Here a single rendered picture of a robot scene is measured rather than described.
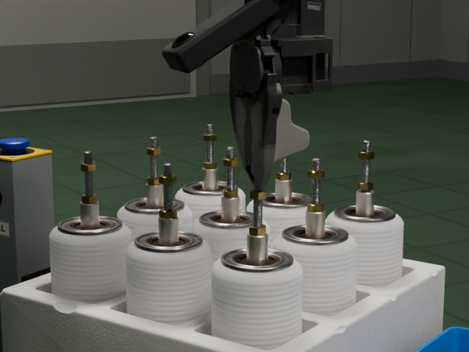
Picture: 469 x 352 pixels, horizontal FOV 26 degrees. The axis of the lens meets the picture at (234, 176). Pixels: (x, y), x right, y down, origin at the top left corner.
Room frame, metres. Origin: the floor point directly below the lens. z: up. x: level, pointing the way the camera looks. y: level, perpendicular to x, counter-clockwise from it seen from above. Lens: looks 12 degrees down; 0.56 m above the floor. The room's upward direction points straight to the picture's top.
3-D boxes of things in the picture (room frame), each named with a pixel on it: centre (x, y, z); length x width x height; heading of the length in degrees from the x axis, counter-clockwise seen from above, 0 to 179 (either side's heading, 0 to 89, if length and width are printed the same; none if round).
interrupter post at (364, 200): (1.21, -0.16, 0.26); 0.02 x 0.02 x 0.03
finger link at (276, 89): (0.99, -0.03, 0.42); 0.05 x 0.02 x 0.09; 24
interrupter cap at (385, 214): (1.21, -0.16, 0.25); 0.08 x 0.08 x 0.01
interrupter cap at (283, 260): (1.01, -0.02, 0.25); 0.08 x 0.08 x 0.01
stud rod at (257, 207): (1.01, -0.02, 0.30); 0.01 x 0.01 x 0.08
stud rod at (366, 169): (1.21, -0.16, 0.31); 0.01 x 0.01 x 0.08
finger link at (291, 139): (1.00, -0.05, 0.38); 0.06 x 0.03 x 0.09; 114
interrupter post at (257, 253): (1.01, -0.02, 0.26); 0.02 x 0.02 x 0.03
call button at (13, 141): (1.29, 0.28, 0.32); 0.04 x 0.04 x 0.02
